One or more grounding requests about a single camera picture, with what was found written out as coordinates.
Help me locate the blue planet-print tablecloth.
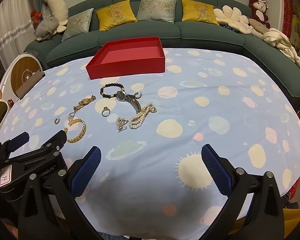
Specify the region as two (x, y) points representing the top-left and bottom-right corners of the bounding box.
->
(0, 46), (300, 238)

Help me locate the grey pig plush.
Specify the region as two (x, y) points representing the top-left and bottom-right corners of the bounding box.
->
(34, 15), (59, 42)

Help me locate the rhinestone earring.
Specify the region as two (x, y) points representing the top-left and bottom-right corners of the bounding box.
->
(115, 117), (129, 132)

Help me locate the white flower-shaped cushion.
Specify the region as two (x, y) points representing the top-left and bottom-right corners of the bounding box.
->
(213, 5), (255, 34)

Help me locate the red cardboard box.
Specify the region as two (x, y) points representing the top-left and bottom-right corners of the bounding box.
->
(86, 37), (166, 80)

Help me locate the red curtain tie bow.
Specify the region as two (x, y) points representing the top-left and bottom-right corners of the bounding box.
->
(30, 9), (43, 22)

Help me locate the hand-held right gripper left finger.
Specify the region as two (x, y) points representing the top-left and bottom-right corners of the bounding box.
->
(17, 145), (105, 240)

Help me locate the cream quilted blanket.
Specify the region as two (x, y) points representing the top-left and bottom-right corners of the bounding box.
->
(262, 28), (300, 77)

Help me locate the white cow plush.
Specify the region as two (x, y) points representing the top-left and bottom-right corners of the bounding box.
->
(42, 0), (69, 33)

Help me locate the beige plush cushion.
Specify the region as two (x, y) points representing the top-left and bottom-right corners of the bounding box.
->
(249, 19), (268, 38)

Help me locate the red monkey plush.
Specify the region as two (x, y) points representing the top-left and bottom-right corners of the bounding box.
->
(248, 0), (271, 29)

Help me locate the green sofa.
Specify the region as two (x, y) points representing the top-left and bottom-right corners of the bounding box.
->
(24, 0), (300, 98)

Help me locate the silver wristwatch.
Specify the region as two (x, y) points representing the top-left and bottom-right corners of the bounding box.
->
(116, 90), (143, 113)

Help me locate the yellow embroidered cushion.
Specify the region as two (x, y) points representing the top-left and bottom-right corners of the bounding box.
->
(181, 0), (219, 25)
(96, 0), (137, 32)

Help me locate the white appliance with wooden disc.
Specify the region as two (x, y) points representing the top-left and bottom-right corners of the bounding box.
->
(0, 52), (43, 100)

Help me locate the white sheer curtain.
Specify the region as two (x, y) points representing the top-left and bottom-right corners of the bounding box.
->
(0, 0), (44, 64)

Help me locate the black bead bracelet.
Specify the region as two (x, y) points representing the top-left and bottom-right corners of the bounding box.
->
(100, 82), (125, 100)

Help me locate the gold chain bracelet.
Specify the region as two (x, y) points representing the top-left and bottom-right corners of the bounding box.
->
(64, 119), (87, 143)

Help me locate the gold wristwatch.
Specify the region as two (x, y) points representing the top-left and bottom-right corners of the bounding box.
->
(73, 95), (97, 111)

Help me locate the dark blue patterned cloth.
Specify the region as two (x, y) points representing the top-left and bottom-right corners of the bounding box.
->
(220, 24), (238, 32)

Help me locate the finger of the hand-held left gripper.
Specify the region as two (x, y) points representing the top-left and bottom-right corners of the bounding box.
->
(0, 132), (30, 156)
(39, 130), (68, 156)

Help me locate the pearl bracelet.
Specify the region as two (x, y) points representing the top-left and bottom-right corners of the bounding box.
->
(129, 101), (153, 130)

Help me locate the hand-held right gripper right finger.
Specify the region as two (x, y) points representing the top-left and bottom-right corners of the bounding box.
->
(201, 144), (285, 240)

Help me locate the grey-green embroidered cushion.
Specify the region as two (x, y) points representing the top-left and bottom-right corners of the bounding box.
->
(62, 8), (94, 42)
(136, 0), (177, 23)

